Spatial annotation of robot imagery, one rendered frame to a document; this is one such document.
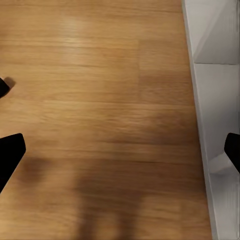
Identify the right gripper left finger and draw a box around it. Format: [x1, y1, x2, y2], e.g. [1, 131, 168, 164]
[0, 133, 26, 193]

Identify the digital camera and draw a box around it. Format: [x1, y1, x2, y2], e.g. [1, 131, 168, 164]
[0, 78, 10, 97]

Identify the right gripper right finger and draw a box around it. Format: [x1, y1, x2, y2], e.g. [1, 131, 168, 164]
[224, 133, 240, 173]

